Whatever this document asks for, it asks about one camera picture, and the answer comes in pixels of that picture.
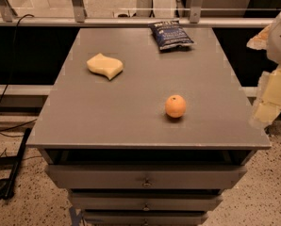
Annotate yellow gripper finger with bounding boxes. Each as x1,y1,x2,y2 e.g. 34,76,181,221
246,25,271,50

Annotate bottom grey drawer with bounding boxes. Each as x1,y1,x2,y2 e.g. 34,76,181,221
83,211,207,226

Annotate middle grey drawer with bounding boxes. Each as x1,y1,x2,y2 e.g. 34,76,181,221
69,192,223,211

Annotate grey drawer cabinet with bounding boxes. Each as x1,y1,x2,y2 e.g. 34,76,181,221
25,27,273,226

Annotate grey drawer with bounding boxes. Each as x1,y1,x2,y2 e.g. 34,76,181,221
83,211,207,226
46,165,246,189
69,192,223,211

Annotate top grey drawer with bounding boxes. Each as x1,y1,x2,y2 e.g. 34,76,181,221
46,165,246,189

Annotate orange fruit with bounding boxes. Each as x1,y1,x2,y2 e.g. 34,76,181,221
165,95,187,118

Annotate blue chip bag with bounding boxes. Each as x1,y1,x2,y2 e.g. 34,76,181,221
148,21,194,51

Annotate metal railing frame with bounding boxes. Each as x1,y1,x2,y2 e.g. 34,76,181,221
0,0,273,27

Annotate yellow wavy sponge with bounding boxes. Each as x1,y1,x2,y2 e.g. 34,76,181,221
87,53,124,80

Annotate black cable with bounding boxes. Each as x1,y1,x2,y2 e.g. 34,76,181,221
0,13,38,138

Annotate black stand base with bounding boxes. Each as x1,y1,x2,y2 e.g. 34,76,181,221
0,128,31,201

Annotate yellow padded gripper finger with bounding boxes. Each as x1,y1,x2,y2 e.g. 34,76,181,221
249,65,281,129

